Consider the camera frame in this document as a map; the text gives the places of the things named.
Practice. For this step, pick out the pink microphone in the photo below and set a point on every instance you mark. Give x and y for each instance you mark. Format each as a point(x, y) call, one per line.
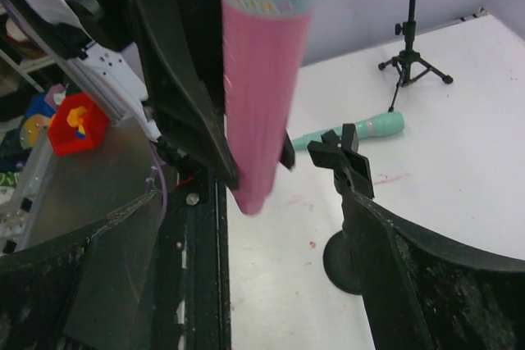
point(263, 47)

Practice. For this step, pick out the black tripod shock-mount stand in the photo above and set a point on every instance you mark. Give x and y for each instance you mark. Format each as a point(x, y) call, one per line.
point(404, 60)

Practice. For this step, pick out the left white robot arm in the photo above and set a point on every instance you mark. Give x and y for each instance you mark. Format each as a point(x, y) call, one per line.
point(76, 29)

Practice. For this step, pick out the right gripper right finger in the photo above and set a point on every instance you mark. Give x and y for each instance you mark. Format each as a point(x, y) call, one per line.
point(422, 290)

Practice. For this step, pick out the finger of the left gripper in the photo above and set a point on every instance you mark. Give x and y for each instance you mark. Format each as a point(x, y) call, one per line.
point(179, 100)
point(288, 153)

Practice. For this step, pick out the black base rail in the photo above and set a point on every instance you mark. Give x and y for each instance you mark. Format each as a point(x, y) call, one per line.
point(191, 305)

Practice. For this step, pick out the red plastic bin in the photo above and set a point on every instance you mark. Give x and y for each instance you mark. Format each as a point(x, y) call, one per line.
point(78, 125)

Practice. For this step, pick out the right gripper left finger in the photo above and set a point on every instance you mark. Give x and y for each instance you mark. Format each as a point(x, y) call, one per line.
point(81, 290)

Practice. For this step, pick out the black round-base clip stand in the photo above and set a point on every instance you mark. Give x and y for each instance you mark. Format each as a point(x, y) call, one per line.
point(351, 175)

